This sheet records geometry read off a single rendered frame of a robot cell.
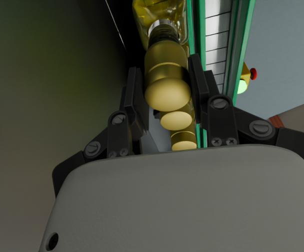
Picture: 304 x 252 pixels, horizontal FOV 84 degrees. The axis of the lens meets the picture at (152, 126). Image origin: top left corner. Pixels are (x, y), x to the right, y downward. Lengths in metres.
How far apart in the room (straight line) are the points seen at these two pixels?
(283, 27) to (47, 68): 0.84
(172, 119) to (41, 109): 0.12
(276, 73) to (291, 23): 0.23
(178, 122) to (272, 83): 0.93
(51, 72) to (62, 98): 0.03
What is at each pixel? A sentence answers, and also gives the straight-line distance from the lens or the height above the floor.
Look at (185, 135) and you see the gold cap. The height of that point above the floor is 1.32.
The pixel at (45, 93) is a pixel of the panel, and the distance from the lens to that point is 0.20.
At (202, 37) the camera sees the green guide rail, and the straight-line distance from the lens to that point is 0.35.
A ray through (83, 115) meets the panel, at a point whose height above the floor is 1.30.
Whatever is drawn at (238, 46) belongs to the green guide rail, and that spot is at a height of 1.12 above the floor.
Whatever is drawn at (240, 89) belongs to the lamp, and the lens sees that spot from 0.62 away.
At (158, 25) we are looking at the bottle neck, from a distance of 0.18.
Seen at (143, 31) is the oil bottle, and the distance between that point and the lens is 0.20.
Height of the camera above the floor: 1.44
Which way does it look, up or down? 36 degrees down
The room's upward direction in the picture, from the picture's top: 180 degrees counter-clockwise
